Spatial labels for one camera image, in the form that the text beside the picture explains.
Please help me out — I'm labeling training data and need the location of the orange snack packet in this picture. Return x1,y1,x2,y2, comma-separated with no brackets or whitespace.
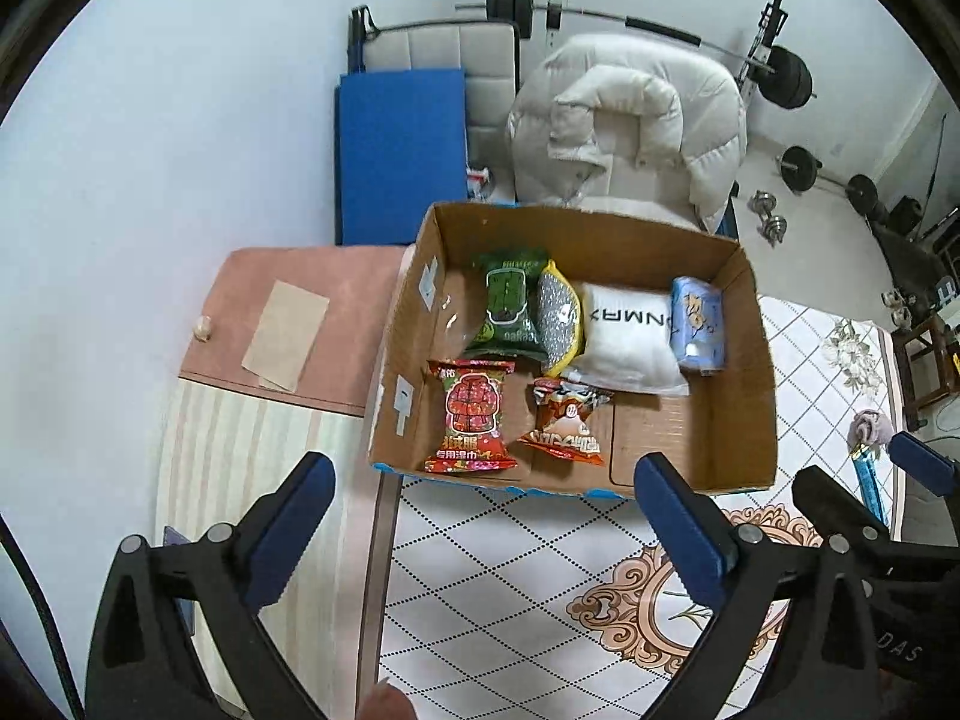
519,377,612,466

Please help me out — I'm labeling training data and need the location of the light blue tissue pack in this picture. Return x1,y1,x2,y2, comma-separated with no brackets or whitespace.
670,277,726,374

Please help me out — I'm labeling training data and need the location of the white towel pack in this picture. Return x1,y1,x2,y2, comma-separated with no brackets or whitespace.
563,283,690,397

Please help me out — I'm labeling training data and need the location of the red snack packet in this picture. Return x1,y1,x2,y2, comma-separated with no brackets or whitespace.
423,359,517,475

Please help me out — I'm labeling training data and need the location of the yellow silver scrub sponge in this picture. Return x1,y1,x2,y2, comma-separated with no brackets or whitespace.
537,260,583,377

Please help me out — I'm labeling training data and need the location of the green wet wipes pack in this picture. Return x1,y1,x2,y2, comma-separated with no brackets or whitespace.
464,249,548,362

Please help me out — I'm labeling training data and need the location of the blue long tube packet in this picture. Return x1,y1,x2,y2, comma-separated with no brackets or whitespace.
851,444,889,525

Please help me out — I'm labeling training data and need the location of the grey plush toy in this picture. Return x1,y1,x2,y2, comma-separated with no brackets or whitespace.
848,410,893,454

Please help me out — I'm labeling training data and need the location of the blue phone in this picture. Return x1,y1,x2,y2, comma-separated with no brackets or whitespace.
161,525,194,548

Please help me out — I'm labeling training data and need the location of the striped beige mat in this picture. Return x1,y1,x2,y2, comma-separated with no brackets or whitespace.
155,380,379,718

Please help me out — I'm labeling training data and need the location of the dark wooden chair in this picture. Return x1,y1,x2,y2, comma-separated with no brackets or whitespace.
892,314,958,433

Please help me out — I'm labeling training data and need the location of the beige paper sheet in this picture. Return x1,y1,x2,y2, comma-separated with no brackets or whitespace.
241,281,331,394

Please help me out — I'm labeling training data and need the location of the open cardboard box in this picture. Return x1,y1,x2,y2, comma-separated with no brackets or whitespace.
366,203,778,497

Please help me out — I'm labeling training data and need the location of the chrome dumbbell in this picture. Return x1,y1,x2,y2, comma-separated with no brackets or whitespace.
760,215,788,247
748,190,776,218

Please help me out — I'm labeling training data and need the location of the barbell on floor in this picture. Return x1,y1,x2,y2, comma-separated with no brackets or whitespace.
776,145,880,220

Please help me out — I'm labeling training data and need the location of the barbell on rack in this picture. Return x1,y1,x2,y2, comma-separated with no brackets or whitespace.
455,0,815,110

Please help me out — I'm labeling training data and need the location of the blue folded mat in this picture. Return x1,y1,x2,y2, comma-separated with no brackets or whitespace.
335,68,467,245

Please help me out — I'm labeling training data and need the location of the white puffer jacket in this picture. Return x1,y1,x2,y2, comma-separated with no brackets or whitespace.
506,32,748,234

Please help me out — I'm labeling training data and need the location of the beige padded chair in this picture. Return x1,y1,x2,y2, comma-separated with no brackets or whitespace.
347,5,521,184

